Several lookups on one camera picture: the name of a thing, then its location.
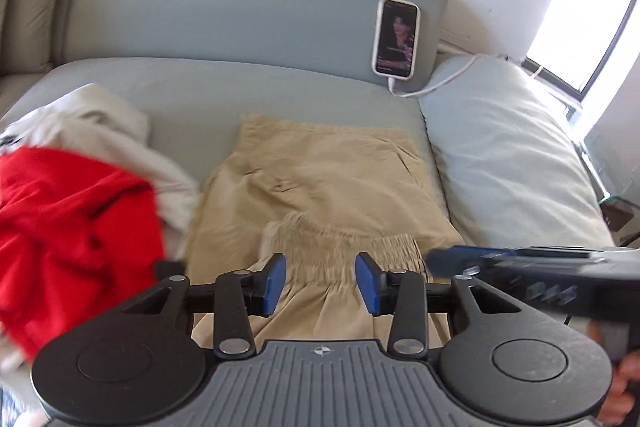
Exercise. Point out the pale blue pillow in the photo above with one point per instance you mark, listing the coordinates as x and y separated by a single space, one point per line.
500 147

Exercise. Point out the smartphone in white case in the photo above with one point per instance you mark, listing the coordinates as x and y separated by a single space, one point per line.
396 38

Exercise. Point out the red garment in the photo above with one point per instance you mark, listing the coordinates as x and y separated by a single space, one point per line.
75 217

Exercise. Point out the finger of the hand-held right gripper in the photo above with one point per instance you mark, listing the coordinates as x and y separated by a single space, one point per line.
470 258

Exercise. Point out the window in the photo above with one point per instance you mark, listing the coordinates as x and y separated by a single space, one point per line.
575 17

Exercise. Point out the beige pants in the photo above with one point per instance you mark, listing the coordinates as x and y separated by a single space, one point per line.
310 177

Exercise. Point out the off-white garment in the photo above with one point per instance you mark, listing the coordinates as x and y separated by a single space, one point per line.
100 117

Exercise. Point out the brown bedside table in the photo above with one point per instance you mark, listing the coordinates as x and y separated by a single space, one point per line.
622 219

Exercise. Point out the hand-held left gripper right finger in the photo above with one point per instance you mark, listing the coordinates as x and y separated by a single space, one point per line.
365 285

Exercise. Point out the grey padded headboard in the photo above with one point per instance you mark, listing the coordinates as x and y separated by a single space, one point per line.
225 2

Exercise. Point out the bed with grey sheet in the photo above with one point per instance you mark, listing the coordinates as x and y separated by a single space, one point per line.
200 87

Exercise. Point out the person's right hand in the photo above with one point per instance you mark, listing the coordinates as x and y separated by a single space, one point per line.
625 387

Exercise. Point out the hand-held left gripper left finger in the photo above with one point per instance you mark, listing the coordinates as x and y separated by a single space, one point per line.
274 283

